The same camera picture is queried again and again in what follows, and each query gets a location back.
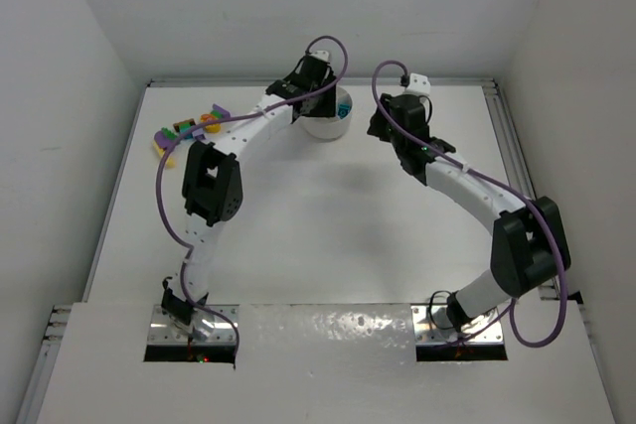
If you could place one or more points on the teal lego brick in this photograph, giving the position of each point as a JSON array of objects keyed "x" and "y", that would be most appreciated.
[{"x": 343, "y": 110}]

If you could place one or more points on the yellow lego brick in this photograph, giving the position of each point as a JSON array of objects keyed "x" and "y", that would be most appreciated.
[{"x": 161, "y": 153}]

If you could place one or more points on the dark brown lego brick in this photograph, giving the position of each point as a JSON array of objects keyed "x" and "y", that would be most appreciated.
[{"x": 178, "y": 126}]

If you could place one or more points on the yellow butterfly lego piece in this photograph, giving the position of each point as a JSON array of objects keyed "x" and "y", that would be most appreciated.
[{"x": 211, "y": 123}]

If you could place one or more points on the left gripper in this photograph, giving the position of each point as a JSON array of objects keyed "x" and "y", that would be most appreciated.
[{"x": 321, "y": 102}]

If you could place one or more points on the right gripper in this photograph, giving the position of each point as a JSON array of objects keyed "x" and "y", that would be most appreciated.
[{"x": 377, "y": 125}]

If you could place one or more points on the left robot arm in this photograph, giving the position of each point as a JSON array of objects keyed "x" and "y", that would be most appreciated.
[{"x": 212, "y": 186}]

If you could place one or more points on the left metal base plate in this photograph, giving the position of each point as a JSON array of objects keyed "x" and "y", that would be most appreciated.
[{"x": 205, "y": 329}]

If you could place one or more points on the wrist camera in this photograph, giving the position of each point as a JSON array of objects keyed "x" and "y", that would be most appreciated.
[
  {"x": 321, "y": 55},
  {"x": 415, "y": 84}
]

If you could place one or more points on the purple arch lego brick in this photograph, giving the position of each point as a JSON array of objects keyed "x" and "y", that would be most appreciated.
[{"x": 164, "y": 138}]

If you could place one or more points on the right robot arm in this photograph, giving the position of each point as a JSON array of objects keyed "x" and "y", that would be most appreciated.
[{"x": 528, "y": 244}]

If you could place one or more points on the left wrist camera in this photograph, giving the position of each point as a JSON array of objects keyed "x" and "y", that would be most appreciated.
[{"x": 321, "y": 55}]

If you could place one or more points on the purple curved lego brick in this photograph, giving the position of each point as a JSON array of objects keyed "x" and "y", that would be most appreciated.
[{"x": 220, "y": 112}]

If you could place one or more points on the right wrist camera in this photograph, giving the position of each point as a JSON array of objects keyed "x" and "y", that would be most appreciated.
[{"x": 415, "y": 84}]

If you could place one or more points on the white divided round container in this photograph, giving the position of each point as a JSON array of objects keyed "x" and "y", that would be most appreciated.
[{"x": 331, "y": 128}]

